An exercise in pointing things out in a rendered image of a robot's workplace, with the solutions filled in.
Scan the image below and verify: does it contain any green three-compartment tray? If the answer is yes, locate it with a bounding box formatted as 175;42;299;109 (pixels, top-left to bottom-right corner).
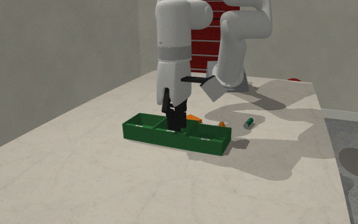
122;113;231;156

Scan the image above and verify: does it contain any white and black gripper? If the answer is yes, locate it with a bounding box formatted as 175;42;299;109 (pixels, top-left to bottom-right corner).
156;58;192;132

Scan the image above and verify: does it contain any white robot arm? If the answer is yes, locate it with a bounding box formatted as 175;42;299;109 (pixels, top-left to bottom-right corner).
155;0;273;103

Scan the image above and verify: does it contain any orange battery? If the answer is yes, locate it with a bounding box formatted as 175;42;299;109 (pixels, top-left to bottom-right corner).
219;121;226;127

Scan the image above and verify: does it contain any green battery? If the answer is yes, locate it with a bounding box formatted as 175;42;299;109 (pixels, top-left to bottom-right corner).
243;118;254;129

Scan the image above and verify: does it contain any orange block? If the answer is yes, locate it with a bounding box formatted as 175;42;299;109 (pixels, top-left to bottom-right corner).
186;114;202;123

